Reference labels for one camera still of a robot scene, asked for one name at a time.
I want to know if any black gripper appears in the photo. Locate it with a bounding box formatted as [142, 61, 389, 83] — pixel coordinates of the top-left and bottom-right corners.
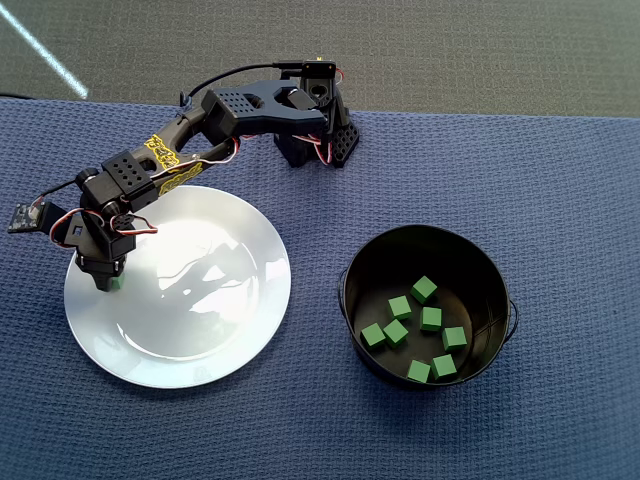
[67, 210, 137, 293]

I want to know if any white round plate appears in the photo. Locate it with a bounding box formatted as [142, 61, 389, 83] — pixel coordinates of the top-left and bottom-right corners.
[63, 185, 292, 390]

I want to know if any blue woven tablecloth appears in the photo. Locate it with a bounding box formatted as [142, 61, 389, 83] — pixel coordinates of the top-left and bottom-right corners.
[0, 97, 640, 480]

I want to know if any black metal bucket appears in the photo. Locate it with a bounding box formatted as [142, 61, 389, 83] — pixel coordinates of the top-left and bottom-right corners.
[337, 223, 521, 389]

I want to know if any white red gripper servo wire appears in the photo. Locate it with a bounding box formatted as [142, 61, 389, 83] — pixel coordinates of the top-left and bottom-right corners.
[49, 207, 160, 249]

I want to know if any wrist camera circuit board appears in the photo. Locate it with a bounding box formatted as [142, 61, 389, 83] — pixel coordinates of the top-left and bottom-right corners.
[6, 202, 46, 235]

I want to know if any thin black cable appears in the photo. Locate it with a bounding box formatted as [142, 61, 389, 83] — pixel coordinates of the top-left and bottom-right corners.
[29, 182, 84, 209]

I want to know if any white red forearm servo wire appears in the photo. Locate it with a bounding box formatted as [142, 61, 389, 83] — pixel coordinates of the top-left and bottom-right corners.
[149, 137, 241, 184]

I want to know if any white red base servo wire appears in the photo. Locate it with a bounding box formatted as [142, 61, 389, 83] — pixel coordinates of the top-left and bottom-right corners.
[292, 132, 335, 166]

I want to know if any long black cable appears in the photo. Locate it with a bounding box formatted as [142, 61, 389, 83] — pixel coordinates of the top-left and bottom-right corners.
[178, 59, 307, 109]

